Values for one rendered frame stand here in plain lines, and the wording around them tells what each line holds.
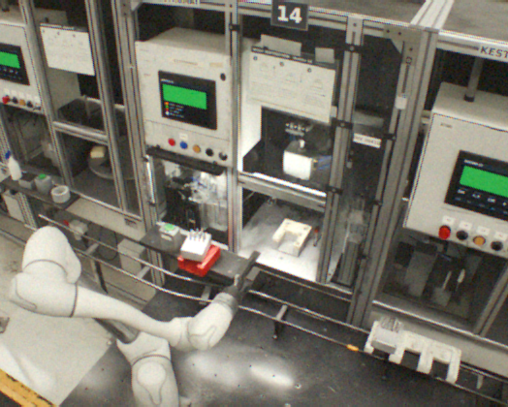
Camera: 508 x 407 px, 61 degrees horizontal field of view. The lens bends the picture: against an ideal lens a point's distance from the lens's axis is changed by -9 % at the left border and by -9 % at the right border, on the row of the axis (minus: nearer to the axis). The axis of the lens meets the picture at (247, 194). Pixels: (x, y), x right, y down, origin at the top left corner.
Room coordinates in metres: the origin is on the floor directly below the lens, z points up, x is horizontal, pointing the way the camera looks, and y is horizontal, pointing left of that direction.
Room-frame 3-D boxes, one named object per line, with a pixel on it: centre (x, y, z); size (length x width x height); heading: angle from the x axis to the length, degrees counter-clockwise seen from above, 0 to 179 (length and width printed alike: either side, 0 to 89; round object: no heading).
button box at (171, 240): (1.56, 0.34, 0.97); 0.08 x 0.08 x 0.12; 63
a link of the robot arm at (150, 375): (0.87, 0.34, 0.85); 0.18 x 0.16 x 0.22; 16
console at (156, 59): (1.72, 0.20, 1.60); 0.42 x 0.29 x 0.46; 63
